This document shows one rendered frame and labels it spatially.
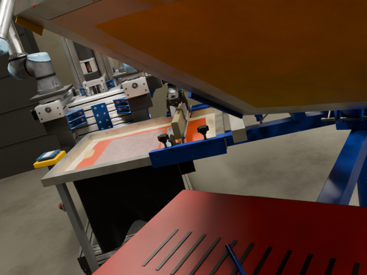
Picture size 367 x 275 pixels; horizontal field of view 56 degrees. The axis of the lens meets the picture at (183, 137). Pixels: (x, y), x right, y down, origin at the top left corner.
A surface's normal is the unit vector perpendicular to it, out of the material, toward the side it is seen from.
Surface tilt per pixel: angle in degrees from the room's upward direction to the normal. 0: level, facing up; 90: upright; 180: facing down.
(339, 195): 0
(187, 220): 0
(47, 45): 90
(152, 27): 148
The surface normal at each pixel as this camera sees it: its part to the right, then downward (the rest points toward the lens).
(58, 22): -0.08, 0.99
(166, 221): -0.25, -0.92
